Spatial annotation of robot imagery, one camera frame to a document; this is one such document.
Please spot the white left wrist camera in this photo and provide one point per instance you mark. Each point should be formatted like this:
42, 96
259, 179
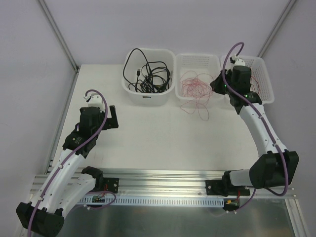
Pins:
94, 100

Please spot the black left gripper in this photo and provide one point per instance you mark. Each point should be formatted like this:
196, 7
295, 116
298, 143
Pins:
108, 122

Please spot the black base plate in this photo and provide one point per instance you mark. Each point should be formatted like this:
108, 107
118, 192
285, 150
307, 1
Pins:
107, 184
218, 188

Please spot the white solid plastic tub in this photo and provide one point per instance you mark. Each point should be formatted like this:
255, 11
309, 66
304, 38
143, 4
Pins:
148, 62

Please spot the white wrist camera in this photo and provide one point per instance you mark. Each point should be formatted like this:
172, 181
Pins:
94, 100
236, 61

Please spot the white slotted cable duct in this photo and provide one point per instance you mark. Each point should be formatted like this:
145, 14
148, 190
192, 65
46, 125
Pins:
154, 201

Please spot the white perforated middle basket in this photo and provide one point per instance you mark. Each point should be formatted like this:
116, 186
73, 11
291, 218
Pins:
193, 74

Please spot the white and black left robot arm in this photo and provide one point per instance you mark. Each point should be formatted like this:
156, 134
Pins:
46, 212

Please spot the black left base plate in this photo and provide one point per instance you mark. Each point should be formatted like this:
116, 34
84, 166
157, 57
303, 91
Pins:
107, 184

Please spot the white perforated right basket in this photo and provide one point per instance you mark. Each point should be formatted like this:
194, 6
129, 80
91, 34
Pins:
260, 80

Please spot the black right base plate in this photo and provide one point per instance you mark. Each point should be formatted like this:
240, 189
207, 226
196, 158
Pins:
218, 188

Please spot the white perforated basket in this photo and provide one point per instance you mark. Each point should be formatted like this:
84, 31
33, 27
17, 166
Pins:
193, 74
260, 80

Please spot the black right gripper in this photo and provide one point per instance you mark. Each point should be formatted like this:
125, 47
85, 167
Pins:
217, 85

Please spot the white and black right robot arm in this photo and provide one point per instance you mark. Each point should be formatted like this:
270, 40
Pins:
276, 164

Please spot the aluminium mounting rail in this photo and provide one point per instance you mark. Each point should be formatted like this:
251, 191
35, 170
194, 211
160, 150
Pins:
164, 183

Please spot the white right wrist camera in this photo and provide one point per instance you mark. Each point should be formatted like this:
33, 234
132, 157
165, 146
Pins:
236, 61

